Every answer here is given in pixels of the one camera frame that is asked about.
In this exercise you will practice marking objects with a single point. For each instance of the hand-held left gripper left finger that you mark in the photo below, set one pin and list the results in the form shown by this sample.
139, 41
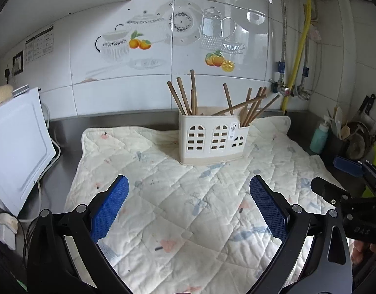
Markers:
111, 208

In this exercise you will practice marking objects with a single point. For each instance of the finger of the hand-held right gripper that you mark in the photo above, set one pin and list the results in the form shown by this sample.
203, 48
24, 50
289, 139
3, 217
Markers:
348, 166
329, 191

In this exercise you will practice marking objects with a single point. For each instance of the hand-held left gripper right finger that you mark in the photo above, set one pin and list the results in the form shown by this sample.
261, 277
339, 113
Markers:
269, 208

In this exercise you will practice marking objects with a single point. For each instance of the cream plastic chopstick holder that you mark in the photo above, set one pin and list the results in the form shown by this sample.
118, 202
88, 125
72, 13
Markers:
206, 147

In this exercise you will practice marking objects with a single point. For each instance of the bunch of wooden chopsticks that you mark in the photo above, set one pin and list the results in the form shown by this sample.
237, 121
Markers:
184, 97

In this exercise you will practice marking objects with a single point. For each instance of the person's right hand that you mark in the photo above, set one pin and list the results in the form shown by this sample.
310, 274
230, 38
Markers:
361, 252

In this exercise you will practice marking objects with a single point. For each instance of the black utensil pot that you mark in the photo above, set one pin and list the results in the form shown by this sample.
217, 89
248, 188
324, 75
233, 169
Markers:
336, 145

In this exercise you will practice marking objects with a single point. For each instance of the dark frying pan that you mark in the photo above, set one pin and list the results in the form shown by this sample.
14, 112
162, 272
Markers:
358, 142

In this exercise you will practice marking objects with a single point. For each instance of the wooden spoon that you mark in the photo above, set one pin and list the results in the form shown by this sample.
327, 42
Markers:
345, 131

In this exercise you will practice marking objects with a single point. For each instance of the teal pump bottle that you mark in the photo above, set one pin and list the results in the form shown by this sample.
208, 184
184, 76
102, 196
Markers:
318, 137

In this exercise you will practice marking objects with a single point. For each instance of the white rice paddle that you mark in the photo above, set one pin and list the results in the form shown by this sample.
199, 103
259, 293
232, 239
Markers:
338, 119

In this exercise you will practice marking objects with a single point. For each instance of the cream quilted mat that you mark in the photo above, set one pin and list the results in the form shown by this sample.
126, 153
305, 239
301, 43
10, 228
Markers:
175, 196

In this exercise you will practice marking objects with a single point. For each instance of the metal pipe valve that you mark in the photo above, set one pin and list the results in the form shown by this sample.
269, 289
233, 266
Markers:
302, 93

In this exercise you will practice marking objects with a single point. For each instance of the metal valve red knob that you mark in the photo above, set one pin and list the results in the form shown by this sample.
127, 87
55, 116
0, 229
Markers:
281, 89

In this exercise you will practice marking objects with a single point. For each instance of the white plug adapter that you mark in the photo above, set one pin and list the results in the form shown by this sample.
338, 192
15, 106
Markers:
8, 232

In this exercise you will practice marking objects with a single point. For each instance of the yellow gas pipe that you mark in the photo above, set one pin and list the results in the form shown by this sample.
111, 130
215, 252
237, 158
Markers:
301, 46

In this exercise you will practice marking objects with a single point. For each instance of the cream towel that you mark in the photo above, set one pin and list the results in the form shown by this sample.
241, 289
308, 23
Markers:
1, 96

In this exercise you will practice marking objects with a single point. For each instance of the black wall socket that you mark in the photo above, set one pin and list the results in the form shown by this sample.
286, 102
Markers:
17, 62

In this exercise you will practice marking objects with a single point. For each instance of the wall instruction sticker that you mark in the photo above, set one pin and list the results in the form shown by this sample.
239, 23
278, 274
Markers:
39, 44

